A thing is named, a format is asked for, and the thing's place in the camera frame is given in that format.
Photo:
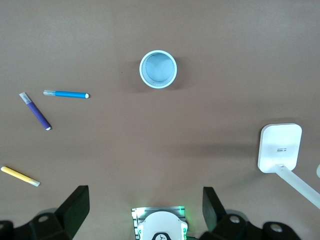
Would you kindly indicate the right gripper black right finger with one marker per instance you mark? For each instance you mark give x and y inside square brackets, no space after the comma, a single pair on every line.
[212,210]

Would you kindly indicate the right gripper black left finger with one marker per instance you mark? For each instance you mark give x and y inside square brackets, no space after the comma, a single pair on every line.
[72,210]

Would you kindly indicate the blue marker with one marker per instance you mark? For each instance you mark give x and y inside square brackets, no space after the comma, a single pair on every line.
[70,94]

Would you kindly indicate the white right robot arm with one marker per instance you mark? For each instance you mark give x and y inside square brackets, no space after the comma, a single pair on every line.
[162,222]

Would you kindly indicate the yellow marker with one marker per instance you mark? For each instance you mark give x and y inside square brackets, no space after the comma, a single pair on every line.
[18,175]

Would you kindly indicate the purple marker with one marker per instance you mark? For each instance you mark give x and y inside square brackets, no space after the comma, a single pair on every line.
[36,111]

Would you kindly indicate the white round object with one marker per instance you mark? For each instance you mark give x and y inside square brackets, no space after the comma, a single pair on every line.
[318,171]

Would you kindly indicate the translucent blue plastic cup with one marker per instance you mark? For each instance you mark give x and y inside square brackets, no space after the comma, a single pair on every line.
[158,70]

